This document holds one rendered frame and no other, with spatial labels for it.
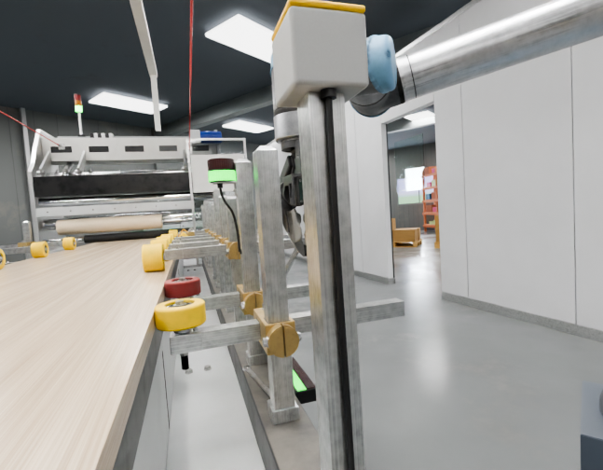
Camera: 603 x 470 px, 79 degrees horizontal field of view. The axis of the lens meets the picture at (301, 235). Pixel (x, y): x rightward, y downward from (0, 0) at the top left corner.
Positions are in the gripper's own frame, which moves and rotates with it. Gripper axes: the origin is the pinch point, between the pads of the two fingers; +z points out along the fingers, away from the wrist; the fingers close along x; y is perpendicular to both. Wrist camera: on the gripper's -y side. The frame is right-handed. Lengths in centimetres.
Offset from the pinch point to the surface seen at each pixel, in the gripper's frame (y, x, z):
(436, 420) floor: -77, 86, 97
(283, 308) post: 9.9, -7.1, 8.2
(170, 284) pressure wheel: -17.8, -25.8, 6.9
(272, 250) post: 9.9, -8.3, -1.4
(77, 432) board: 38.4, -29.5, 7.2
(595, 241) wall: -113, 248, 27
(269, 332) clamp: 11.4, -10.0, 11.4
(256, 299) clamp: -12.4, -7.8, 11.5
